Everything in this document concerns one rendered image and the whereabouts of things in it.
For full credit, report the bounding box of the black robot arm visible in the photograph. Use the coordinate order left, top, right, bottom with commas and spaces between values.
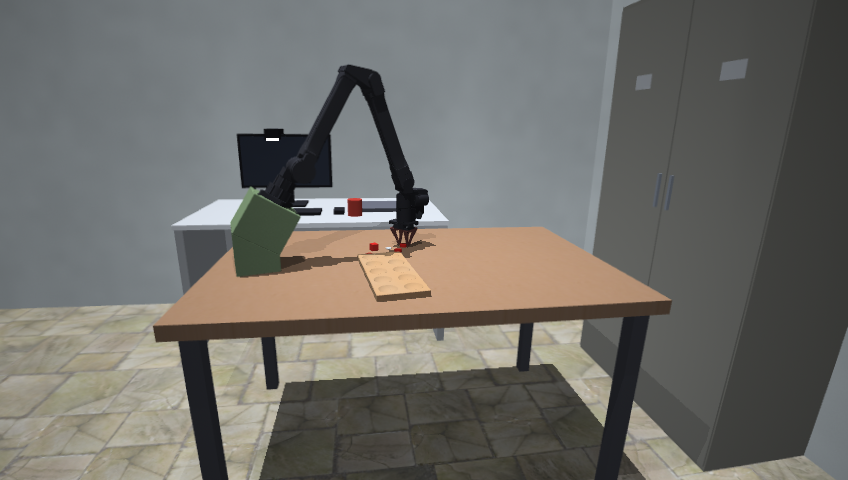
258, 64, 429, 222

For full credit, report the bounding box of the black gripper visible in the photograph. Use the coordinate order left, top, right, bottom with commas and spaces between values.
389, 207, 418, 247

